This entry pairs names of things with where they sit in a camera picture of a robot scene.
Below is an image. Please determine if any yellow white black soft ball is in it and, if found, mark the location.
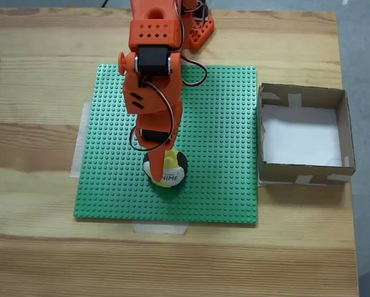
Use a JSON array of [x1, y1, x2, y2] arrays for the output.
[[142, 150, 188, 188]]

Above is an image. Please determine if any brown cardboard box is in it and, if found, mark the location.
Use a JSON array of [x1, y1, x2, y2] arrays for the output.
[[257, 82, 356, 186]]

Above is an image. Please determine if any masking tape strip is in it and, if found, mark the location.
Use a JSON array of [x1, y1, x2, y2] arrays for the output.
[[69, 98, 92, 179], [131, 221, 190, 235]]

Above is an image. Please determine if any green studded baseplate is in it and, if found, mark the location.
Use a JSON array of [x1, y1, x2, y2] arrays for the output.
[[73, 63, 259, 227]]

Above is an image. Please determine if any white paper sheet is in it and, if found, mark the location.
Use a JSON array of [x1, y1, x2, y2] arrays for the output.
[[261, 103, 343, 168]]

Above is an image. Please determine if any black white gripper servo cable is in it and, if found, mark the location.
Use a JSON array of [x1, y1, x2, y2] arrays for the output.
[[128, 79, 175, 153]]

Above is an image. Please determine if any black white arm servo cable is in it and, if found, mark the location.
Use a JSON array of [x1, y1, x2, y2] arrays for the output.
[[180, 54, 209, 88]]

